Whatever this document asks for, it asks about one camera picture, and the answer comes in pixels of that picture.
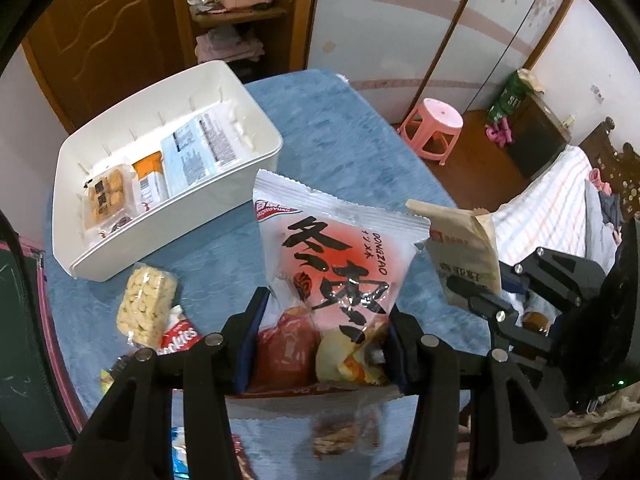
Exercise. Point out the clear bag puffed corn snacks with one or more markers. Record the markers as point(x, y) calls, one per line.
point(144, 310)

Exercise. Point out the dark wooden bedside cabinet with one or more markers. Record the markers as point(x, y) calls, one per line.
point(538, 137)

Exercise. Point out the light blue snack packet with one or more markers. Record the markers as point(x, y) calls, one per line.
point(205, 146)

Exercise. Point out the white striped bed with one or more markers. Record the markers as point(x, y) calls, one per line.
point(560, 210)

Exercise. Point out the white plastic storage bin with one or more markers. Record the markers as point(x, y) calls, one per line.
point(133, 129)

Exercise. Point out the brown wooden door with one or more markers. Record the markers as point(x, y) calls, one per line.
point(88, 55)

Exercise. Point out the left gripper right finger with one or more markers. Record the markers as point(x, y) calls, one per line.
point(512, 434)

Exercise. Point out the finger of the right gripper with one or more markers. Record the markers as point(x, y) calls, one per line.
point(557, 277)
point(502, 319)

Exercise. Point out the blue white snack packet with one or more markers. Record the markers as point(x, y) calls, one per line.
point(178, 454)

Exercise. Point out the red white jujube snack bag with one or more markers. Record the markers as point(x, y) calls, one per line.
point(325, 408)

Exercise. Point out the green bag on cabinet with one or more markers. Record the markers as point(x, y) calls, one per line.
point(513, 92)

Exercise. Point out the beige paper snack bag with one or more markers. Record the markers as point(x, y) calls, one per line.
point(462, 243)

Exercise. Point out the red cookies milk flavour bag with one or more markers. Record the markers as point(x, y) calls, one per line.
point(180, 334)

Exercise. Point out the folded pink cloth stack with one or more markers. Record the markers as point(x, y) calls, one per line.
point(224, 43)

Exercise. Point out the wooden corner shelf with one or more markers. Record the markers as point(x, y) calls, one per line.
point(283, 27)

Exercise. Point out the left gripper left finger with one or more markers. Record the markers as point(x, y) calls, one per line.
point(128, 434)

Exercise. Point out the orange white snack packet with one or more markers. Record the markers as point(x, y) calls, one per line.
point(153, 187)

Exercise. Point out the green yellow snack packet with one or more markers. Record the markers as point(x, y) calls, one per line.
point(107, 377)

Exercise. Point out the pink plastic stool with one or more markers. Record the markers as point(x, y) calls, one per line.
point(432, 120)

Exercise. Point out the green chalkboard pink frame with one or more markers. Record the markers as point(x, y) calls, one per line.
point(39, 405)

